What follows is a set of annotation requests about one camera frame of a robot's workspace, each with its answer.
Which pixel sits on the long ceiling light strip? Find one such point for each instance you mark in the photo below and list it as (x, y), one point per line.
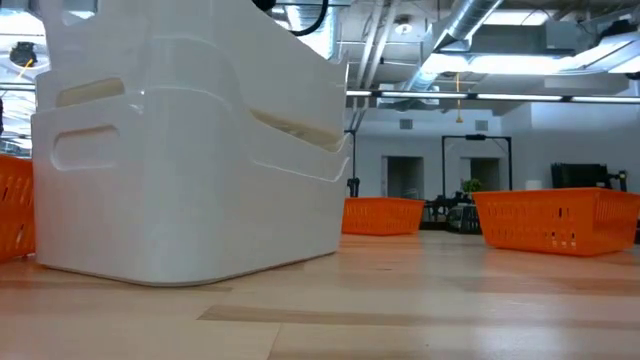
(500, 96)

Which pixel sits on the black background stand pole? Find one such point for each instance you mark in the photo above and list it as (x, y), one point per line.
(354, 165)

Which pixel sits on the black ceiling camera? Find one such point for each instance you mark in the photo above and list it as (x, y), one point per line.
(22, 52)

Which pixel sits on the silver ceiling duct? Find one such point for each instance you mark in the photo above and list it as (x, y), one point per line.
(465, 20)

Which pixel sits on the white plastic basket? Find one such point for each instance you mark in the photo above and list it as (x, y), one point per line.
(300, 157)
(200, 30)
(175, 225)

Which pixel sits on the orange plastic mesh basket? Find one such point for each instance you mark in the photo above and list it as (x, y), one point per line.
(555, 222)
(382, 217)
(15, 210)

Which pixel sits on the black background monitor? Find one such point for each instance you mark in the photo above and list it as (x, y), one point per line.
(580, 176)

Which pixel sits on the green potted plant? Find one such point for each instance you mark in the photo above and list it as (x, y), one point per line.
(471, 186)

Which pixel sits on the black background rig frame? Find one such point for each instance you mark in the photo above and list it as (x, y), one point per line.
(443, 165)

